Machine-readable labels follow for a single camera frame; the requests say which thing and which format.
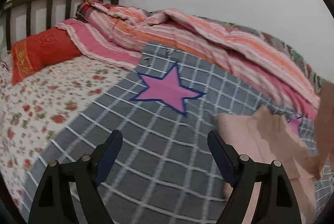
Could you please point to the floral bed sheet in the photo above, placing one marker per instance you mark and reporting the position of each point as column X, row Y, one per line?
column 36, row 109

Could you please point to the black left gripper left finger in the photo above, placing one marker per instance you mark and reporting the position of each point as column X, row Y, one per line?
column 53, row 201

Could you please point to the dark wooden headboard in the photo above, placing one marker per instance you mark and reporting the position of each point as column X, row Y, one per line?
column 10, row 5

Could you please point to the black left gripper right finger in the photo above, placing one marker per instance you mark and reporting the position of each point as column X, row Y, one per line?
column 276, row 202

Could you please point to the red pillow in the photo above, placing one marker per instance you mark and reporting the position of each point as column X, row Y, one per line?
column 35, row 52

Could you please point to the grey checked star blanket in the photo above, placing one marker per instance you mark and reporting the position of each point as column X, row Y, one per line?
column 164, row 172

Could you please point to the pink orange striped quilt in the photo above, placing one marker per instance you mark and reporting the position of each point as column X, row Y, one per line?
column 118, row 35

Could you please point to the pink knit sweater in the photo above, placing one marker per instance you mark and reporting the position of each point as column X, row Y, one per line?
column 265, row 137

